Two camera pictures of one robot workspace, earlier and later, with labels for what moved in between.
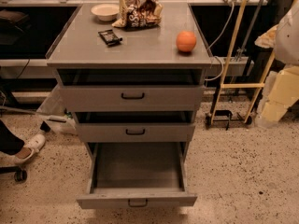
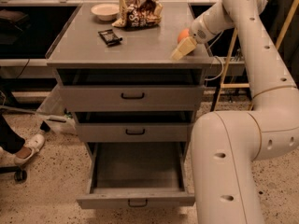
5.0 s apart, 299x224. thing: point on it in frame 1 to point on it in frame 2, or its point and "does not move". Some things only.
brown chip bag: (138, 11) does not move
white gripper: (288, 37) to (200, 30)
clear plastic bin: (56, 117) does not move
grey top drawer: (131, 90) does not move
